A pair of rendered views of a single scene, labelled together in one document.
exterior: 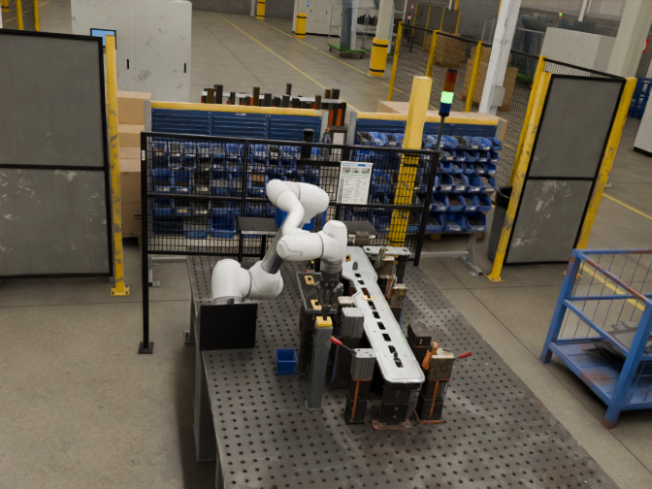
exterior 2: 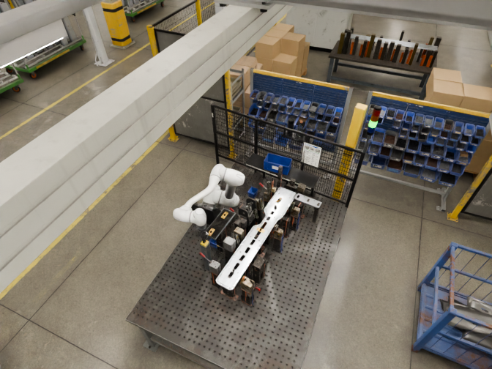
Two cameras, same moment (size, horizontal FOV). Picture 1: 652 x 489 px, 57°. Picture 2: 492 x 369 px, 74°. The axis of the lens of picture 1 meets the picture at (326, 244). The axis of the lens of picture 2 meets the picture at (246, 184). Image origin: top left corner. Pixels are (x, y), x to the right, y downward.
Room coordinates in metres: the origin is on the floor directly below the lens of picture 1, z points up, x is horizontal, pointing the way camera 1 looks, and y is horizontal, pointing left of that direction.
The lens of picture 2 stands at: (1.23, -1.52, 3.70)
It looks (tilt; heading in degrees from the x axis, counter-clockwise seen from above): 45 degrees down; 43
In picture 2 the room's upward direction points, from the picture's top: 1 degrees counter-clockwise
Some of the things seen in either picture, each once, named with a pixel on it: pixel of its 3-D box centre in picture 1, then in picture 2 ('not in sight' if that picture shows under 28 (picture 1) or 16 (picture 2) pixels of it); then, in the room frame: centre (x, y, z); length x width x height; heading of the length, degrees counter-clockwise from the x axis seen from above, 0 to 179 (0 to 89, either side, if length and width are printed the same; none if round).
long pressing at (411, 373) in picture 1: (370, 300); (260, 232); (2.78, -0.27, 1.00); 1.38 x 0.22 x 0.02; 12
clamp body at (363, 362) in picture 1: (358, 387); (215, 274); (2.19, -0.22, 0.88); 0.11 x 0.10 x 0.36; 102
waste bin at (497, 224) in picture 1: (513, 226); not in sight; (5.96, -1.93, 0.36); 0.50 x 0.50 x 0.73
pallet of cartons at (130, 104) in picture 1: (115, 138); (282, 59); (6.95, 2.63, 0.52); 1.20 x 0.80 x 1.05; 16
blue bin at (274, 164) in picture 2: (300, 215); (277, 164); (3.63, 0.18, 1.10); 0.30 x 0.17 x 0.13; 110
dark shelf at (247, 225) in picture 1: (307, 227); (281, 170); (3.64, 0.13, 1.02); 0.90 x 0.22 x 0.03; 102
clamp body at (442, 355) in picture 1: (434, 385); (247, 291); (2.27, -0.56, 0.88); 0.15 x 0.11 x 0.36; 102
